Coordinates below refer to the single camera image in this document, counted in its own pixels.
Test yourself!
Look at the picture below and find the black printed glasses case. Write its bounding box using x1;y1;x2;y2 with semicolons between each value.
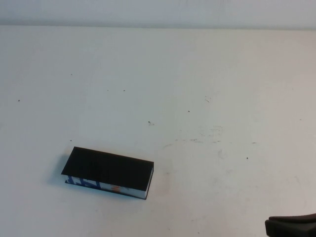
60;146;155;200

